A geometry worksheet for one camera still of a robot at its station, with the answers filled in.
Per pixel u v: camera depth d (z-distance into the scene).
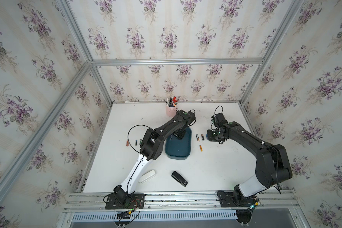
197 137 0.98
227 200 0.73
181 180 0.77
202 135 0.98
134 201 0.73
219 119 0.72
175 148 0.91
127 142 0.95
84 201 0.75
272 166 0.45
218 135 0.76
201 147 0.93
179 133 0.89
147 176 0.78
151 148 0.61
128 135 0.56
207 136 0.81
